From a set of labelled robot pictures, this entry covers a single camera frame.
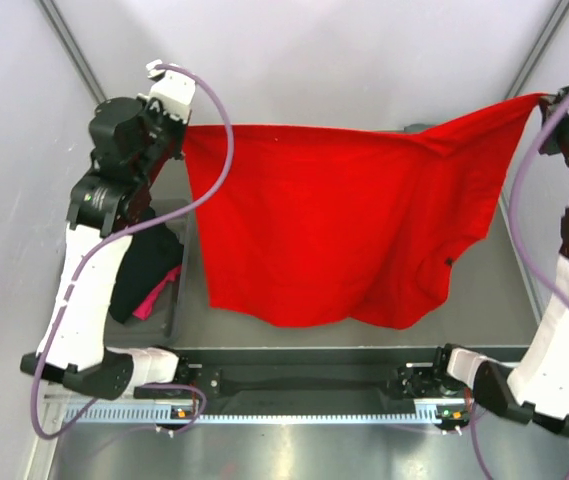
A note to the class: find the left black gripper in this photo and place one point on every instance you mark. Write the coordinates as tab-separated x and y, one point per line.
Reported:
148	110

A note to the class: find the red t shirt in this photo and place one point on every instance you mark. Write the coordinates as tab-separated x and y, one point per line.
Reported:
315	225

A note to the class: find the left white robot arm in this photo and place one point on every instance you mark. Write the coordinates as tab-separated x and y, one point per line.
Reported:
95	246

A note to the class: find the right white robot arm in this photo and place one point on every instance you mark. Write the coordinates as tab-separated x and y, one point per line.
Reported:
537	390

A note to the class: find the black t shirt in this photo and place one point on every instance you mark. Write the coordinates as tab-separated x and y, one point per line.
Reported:
151	255

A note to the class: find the folded grey t shirt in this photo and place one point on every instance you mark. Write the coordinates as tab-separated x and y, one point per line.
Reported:
417	128

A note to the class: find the pink t shirt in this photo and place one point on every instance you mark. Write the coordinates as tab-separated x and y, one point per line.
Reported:
145	309

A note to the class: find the clear plastic bin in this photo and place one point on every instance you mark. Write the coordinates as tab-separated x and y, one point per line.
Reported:
162	326

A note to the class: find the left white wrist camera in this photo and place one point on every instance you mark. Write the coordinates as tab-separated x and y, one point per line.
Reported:
173	88

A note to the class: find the right aluminium frame post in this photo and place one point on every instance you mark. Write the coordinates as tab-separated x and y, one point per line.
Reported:
550	27

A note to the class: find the aluminium frame post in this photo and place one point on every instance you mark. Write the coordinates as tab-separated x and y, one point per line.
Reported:
550	27
56	20

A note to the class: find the left aluminium frame post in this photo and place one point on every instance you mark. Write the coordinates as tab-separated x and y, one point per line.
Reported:
56	20

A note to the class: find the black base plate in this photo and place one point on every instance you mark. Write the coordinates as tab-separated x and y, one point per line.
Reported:
388	379

